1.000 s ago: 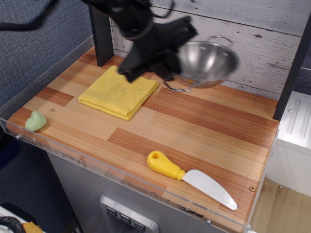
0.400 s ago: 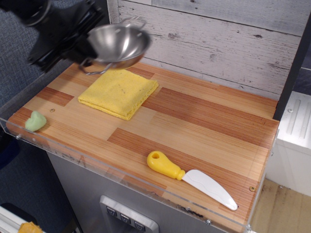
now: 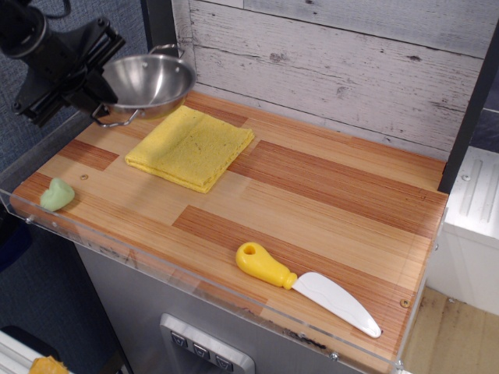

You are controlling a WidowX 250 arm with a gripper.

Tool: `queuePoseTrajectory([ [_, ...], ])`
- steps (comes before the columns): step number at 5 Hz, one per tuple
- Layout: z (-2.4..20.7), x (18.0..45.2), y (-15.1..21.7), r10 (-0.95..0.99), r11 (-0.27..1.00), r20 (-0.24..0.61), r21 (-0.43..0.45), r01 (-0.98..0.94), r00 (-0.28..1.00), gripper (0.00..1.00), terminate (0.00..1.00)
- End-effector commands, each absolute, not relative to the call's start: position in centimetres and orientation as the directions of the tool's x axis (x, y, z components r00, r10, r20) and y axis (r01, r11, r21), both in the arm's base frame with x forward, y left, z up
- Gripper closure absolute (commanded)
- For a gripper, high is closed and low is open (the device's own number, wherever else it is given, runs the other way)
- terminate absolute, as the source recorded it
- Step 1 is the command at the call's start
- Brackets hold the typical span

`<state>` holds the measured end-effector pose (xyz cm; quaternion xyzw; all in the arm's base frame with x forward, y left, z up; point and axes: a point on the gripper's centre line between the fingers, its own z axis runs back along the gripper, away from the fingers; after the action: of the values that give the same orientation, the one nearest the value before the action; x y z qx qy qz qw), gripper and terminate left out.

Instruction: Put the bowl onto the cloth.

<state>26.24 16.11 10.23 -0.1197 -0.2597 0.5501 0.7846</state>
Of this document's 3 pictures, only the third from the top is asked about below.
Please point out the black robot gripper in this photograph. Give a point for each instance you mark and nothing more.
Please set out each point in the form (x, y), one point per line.
(66, 69)

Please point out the stainless steel bowl with handles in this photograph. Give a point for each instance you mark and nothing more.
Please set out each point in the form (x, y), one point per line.
(147, 86)

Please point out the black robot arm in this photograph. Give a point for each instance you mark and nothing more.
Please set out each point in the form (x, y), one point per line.
(18, 20)

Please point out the folded yellow cloth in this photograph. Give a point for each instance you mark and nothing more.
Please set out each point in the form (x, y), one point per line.
(190, 148)

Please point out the light green toy piece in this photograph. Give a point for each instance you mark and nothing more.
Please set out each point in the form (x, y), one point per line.
(58, 195)

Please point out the clear acrylic table guard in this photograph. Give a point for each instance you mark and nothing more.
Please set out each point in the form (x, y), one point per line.
(362, 213)

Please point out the grey toy fridge cabinet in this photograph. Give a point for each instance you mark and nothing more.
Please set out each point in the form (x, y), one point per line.
(134, 303)

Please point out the silver dispenser button panel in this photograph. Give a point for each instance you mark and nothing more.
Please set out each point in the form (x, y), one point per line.
(194, 351)

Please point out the orange object bottom left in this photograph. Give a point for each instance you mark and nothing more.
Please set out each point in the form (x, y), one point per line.
(47, 365)

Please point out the white shelf unit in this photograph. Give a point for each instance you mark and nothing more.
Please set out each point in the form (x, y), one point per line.
(464, 264)

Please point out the yellow handled white toy knife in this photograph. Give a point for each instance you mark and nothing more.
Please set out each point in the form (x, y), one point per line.
(254, 260)

